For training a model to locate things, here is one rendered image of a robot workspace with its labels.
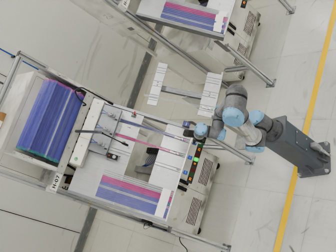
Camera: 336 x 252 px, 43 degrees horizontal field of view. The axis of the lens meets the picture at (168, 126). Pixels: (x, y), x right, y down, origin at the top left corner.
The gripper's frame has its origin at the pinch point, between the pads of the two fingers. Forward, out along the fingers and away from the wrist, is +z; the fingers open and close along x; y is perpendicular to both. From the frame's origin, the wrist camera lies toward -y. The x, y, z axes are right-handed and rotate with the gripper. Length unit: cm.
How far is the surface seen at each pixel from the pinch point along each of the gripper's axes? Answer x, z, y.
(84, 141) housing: -24, 1, -72
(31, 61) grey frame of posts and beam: 11, -28, -116
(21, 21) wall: 86, 93, -199
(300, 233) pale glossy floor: -37, 18, 88
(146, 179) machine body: -29, 51, -28
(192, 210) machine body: -40, 68, 15
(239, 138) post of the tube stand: 31, 72, 35
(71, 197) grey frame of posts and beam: -62, 16, -71
